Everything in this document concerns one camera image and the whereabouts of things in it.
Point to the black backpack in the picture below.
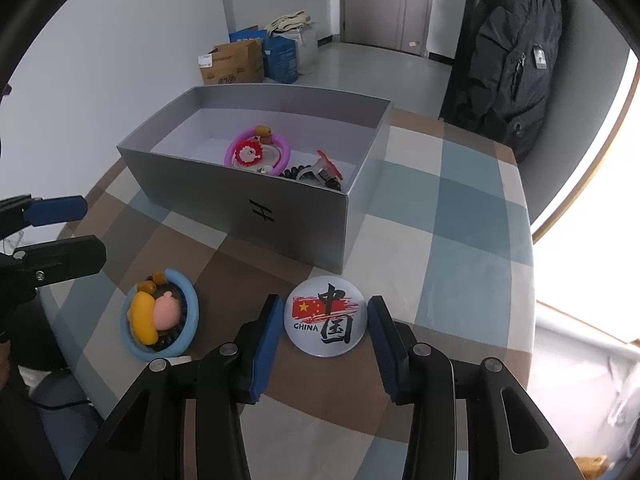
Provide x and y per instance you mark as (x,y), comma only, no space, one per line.
(501,82)

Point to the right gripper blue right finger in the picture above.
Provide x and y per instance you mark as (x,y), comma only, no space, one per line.
(387,346)

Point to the checkered tablecloth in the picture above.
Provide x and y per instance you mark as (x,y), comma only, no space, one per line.
(446,242)

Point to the grey door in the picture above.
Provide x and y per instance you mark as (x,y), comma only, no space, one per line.
(396,25)

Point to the brown cardboard box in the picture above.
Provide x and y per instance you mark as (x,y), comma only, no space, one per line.
(236,63)

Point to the blue cardboard box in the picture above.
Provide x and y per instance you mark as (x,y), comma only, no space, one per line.
(278,53)

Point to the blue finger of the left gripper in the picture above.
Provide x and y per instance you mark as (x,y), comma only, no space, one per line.
(47,211)
(63,260)

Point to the beige tote bag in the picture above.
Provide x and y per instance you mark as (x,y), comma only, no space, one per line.
(289,23)

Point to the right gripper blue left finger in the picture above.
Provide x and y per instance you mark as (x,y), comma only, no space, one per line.
(268,330)

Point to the white China flag badge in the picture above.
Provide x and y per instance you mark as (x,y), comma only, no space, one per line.
(325,316)

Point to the grey open cardboard box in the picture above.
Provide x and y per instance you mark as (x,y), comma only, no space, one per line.
(182,159)

